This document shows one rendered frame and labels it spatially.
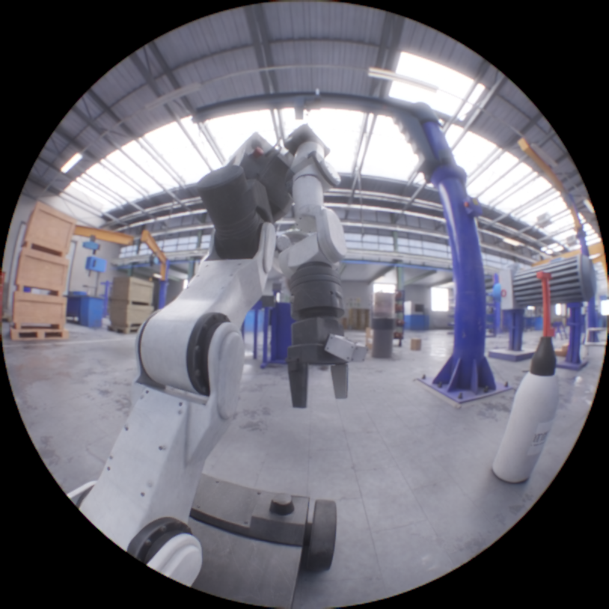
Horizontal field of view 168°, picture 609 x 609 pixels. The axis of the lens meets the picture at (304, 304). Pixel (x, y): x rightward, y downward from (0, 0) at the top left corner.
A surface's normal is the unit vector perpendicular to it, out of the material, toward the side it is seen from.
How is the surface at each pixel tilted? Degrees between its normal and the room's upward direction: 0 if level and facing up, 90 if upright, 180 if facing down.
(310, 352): 73
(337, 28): 180
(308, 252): 80
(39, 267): 90
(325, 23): 180
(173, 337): 66
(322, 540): 37
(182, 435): 90
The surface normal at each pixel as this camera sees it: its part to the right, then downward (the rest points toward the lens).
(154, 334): -0.08, -0.48
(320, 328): 0.76, -0.26
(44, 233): 1.00, 0.04
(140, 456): -0.04, -0.82
